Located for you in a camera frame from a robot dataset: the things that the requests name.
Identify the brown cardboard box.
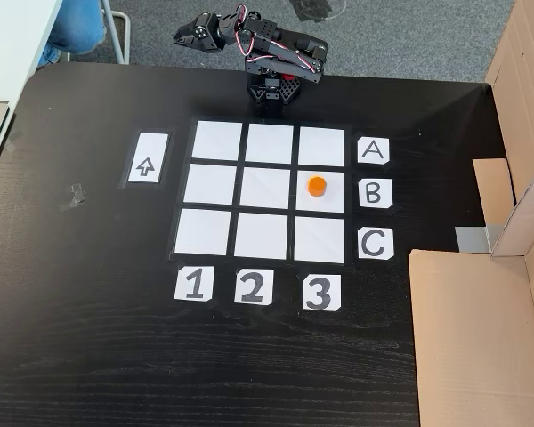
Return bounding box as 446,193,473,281
408,0,534,427

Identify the round orange token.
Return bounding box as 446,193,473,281
306,175,328,198

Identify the paper sheet number 1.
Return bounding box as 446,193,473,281
174,265,215,304

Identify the crumpled clear tape piece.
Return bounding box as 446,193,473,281
60,181,87,213

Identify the paper sheet number 3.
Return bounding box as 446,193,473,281
302,273,343,312

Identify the white desk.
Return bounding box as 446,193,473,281
0,0,64,106

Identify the paper sheet number 2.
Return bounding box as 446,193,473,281
233,268,276,306

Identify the grey metal chair frame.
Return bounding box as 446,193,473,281
99,0,132,65

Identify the person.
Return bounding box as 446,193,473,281
37,0,109,68

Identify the paper sheet letter A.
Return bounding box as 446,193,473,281
357,136,391,166

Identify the paper sheet letter C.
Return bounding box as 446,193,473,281
357,227,395,261

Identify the flat clear tape piece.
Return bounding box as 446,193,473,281
2,131,26,155

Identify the white arrow paper sheet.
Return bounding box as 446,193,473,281
126,131,168,184

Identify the white nine-square grid sheet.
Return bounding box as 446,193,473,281
167,116,355,267

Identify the paper sheet letter B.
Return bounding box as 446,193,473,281
358,178,394,210

